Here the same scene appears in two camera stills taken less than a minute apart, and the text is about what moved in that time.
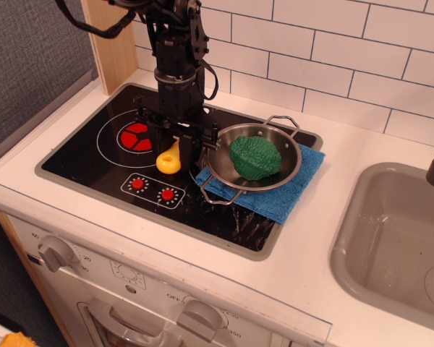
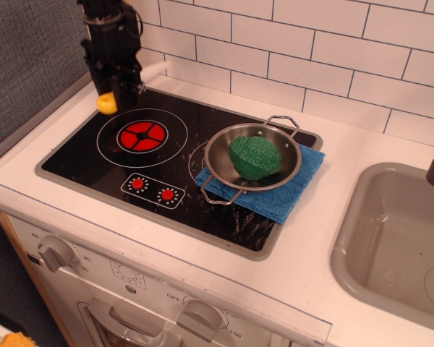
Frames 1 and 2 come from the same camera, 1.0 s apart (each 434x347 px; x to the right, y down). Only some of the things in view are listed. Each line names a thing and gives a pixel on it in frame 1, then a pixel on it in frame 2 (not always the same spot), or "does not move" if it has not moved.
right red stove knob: (168, 195) does not move
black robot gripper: (179, 105) → (113, 48)
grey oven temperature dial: (200, 319) does not move
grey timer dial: (55, 251) does not move
